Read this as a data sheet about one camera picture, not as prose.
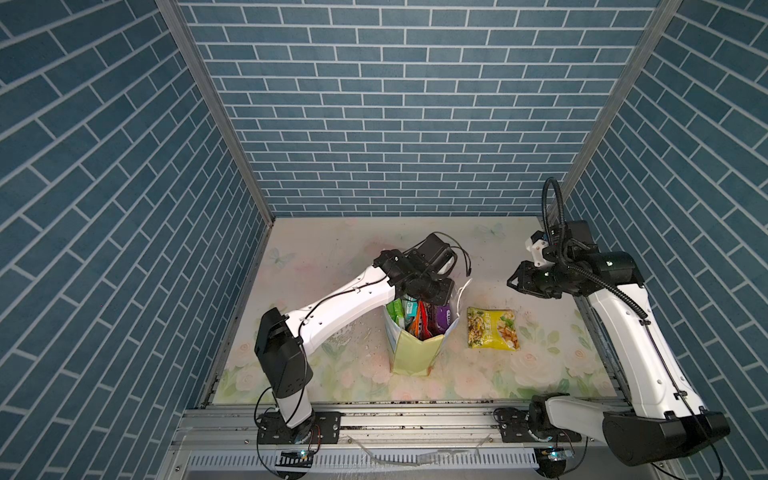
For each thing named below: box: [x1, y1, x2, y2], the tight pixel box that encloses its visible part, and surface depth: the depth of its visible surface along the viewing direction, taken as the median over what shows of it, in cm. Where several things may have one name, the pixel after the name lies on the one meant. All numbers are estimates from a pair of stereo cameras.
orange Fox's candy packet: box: [408, 315, 422, 338], surface depth 75 cm
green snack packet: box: [386, 298, 404, 326], surface depth 76 cm
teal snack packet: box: [404, 298, 418, 322], surface depth 73 cm
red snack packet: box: [418, 301, 433, 340], surface depth 75 cm
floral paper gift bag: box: [384, 305, 460, 377], surface depth 69 cm
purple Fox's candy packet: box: [437, 304, 451, 334], surface depth 75 cm
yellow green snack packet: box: [467, 307, 520, 351], surface depth 90 cm
